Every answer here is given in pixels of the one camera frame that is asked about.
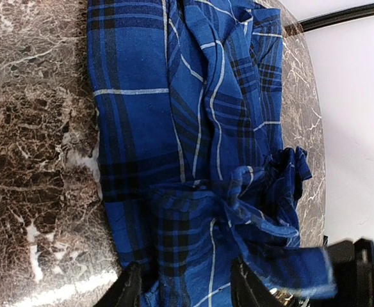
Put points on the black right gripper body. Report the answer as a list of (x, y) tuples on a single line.
[(353, 264)]

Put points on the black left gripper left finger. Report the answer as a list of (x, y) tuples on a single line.
[(126, 291)]

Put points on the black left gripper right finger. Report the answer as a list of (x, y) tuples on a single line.
[(247, 290)]

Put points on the blue plaid long sleeve shirt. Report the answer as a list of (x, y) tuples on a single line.
[(194, 173)]

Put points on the black corner frame post right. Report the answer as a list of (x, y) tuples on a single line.
[(330, 19)]

